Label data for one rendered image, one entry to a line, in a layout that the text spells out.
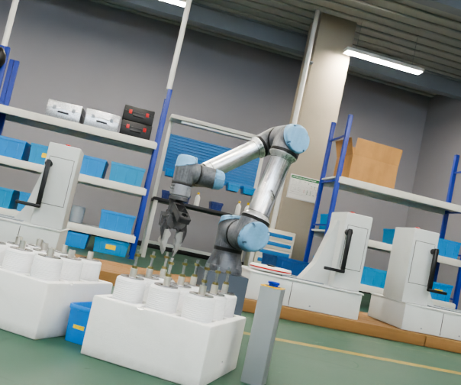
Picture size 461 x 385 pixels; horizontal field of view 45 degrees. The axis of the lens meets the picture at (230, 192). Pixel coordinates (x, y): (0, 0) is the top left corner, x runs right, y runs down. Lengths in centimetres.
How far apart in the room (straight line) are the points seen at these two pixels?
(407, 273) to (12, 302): 297
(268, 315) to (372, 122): 952
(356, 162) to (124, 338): 548
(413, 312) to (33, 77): 787
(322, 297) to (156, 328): 235
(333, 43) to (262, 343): 720
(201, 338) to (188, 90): 885
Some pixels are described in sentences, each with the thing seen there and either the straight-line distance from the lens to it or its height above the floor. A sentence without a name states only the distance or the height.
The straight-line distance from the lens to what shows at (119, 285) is 179.
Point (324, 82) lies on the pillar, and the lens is 854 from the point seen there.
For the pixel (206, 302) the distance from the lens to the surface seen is 169.
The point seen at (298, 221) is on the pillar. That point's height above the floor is 89.
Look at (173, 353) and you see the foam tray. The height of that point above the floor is 8.
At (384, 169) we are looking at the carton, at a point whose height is 166.
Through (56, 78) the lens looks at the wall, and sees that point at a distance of 1035.
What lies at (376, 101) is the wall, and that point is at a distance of 1132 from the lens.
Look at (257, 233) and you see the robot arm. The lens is 212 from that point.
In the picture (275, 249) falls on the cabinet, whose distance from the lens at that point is 727.
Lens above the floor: 43
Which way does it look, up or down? 5 degrees up
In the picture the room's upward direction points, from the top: 12 degrees clockwise
